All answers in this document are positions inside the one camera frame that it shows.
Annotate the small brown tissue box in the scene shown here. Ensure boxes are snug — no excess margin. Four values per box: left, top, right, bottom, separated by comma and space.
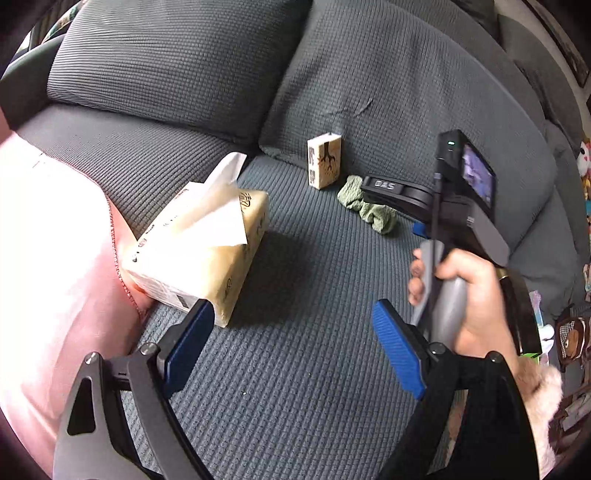
307, 133, 343, 190

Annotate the white faced plush toy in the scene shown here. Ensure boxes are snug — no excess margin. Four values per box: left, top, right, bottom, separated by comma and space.
575, 140, 591, 180

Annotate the black box with gold top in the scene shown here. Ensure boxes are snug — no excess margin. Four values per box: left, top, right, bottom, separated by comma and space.
496, 268, 544, 356

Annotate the grey sofa back cushion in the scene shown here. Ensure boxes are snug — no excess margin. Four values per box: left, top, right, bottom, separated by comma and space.
259, 0, 557, 259
46, 0, 315, 148

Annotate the person's right hand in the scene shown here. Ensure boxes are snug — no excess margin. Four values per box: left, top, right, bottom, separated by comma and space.
407, 248, 519, 359

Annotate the green knitted cloth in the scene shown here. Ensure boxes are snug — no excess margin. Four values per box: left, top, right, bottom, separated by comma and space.
337, 175, 399, 236

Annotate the brown checked plush toy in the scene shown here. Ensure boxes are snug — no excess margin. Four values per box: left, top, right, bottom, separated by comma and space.
554, 305, 591, 373

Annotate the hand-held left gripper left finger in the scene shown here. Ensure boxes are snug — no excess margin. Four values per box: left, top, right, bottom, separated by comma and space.
53, 298, 217, 480

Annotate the pink pillow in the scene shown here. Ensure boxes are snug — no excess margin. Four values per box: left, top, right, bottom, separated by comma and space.
0, 131, 153, 467

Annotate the grey sofa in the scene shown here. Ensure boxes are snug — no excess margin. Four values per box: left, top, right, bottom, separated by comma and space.
0, 0, 591, 480

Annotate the yellow soft tissue pack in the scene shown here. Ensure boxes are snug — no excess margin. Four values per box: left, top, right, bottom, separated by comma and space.
121, 152, 270, 328

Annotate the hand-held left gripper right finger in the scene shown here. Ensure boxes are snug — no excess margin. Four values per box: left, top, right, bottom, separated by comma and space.
372, 299, 540, 480

